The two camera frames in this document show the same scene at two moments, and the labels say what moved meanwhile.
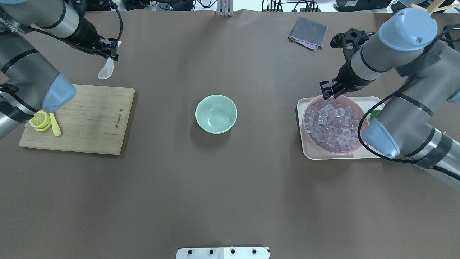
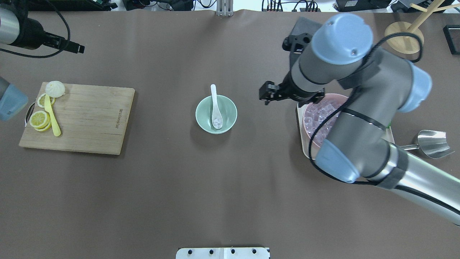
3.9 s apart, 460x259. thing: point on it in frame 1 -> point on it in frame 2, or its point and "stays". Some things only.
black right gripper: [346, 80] -> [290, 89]
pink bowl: [331, 126] stays
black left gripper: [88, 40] -> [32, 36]
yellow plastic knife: [56, 130] stays
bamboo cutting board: [94, 121] stays
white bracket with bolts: [223, 253] stays
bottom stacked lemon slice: [45, 129] stays
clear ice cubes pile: [333, 125] stays
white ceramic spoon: [107, 69] -> [217, 117]
